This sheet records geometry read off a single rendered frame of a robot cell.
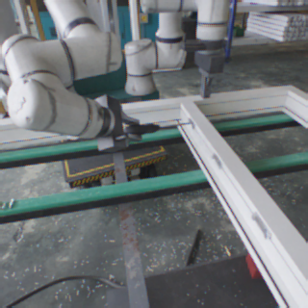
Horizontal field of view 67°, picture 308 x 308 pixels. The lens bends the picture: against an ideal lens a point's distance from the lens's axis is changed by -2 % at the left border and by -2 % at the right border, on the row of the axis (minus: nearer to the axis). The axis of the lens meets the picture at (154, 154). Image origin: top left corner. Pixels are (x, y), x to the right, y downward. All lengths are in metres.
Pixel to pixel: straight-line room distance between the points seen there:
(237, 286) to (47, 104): 0.66
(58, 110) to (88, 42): 0.18
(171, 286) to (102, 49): 0.63
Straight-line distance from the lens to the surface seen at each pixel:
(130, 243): 0.54
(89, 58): 0.55
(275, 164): 0.71
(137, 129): 0.67
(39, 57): 0.53
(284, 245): 0.44
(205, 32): 0.77
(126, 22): 4.30
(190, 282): 0.76
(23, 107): 0.44
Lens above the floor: 1.28
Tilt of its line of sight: 37 degrees down
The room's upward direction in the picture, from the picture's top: 2 degrees counter-clockwise
